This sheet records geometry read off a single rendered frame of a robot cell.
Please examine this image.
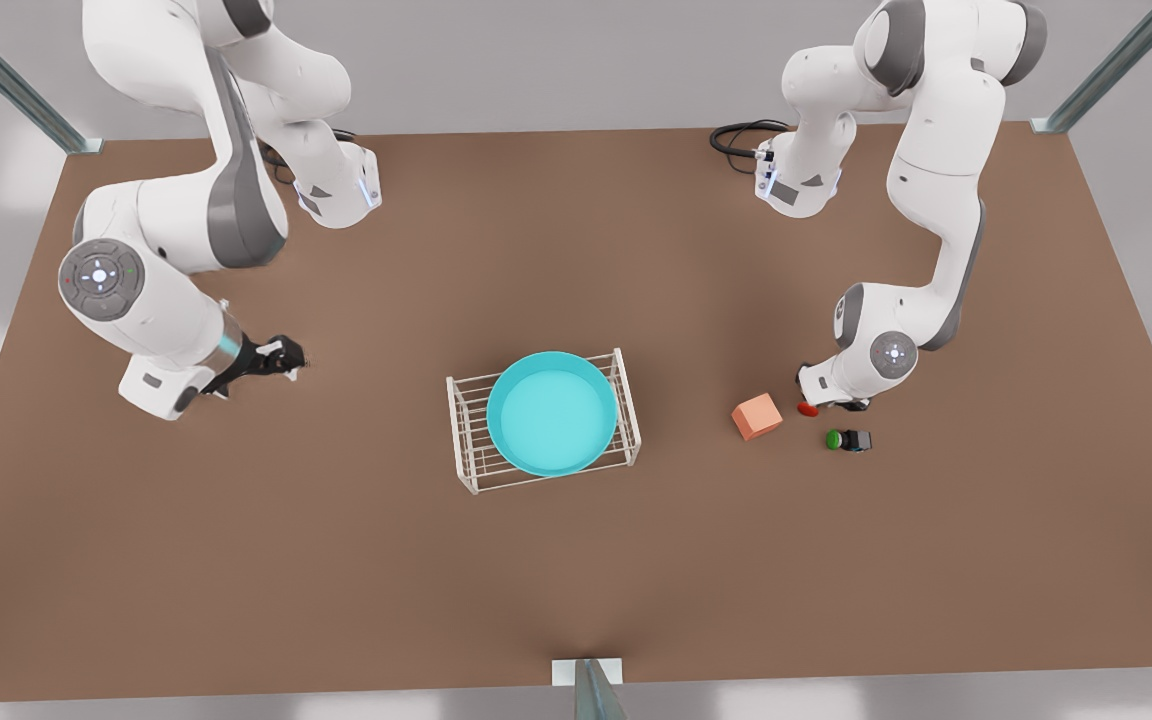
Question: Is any turquoise round plate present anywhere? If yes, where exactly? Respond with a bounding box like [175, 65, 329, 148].
[486, 351, 620, 478]

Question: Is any silver frame post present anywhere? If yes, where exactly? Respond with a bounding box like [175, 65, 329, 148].
[551, 658, 629, 720]
[1029, 0, 1152, 135]
[0, 0, 104, 156]

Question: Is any black cable loop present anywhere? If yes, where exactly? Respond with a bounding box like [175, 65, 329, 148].
[258, 128, 359, 187]
[709, 120, 793, 178]

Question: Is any white wire shelf rack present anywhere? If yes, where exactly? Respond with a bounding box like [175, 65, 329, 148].
[446, 347, 642, 496]

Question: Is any orange cube block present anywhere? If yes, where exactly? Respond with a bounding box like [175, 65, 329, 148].
[731, 393, 784, 442]

